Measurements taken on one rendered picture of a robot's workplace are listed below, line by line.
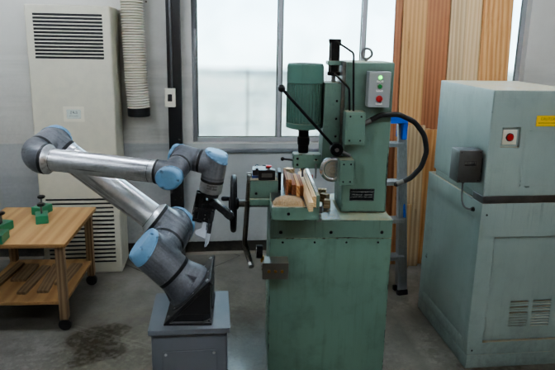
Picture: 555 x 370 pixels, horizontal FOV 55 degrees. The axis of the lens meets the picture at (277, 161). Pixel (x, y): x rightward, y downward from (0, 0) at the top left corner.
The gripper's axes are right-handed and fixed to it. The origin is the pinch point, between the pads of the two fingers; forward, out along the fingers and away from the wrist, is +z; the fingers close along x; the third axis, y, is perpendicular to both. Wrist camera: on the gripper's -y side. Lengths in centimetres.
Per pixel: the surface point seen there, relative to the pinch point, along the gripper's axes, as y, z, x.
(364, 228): -74, -5, -24
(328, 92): -48, -62, -45
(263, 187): -26, -12, -41
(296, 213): -38.4, -10.7, -16.0
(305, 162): -45, -26, -47
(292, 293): -48, 33, -25
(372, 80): -63, -72, -33
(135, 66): 50, -40, -172
